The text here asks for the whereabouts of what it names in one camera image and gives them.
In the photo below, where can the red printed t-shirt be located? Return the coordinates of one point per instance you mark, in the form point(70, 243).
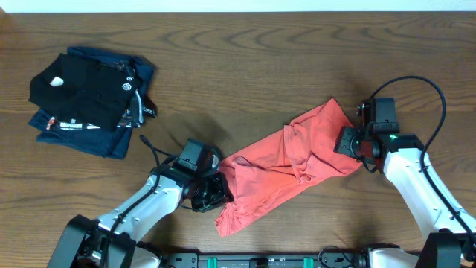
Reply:
point(275, 169)

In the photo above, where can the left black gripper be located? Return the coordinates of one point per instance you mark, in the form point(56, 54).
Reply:
point(220, 196)

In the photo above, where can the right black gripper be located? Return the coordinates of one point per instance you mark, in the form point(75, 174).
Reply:
point(343, 141)

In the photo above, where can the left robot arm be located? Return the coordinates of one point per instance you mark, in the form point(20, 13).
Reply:
point(114, 239)

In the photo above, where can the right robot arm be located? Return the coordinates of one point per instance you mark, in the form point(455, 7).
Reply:
point(447, 228)

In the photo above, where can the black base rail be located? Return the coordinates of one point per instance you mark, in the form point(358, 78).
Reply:
point(328, 257)

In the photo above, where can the navy folded garment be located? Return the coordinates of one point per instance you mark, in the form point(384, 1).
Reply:
point(108, 144)

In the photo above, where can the black folded garment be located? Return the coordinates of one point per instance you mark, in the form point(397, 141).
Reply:
point(90, 93)

